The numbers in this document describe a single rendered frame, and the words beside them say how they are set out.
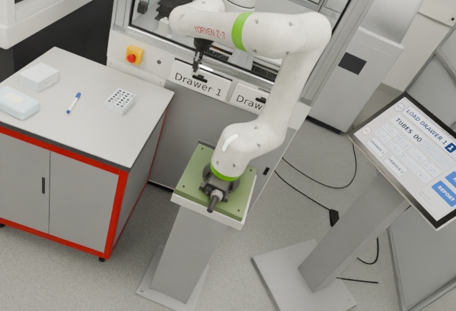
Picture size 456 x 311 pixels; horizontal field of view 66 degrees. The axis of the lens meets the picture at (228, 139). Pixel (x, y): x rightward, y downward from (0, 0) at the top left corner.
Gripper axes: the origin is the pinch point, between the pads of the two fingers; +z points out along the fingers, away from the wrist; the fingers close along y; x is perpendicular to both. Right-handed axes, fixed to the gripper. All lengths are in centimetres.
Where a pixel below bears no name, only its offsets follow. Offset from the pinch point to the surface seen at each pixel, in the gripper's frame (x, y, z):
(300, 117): 56, -3, 8
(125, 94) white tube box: -24.5, 21.6, 7.3
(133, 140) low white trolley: -11.6, 43.5, 3.0
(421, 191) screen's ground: 100, 33, -19
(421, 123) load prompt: 96, 4, -24
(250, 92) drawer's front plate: 28.0, -2.8, 4.2
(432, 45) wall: 239, -283, 122
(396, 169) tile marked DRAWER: 92, 24, -15
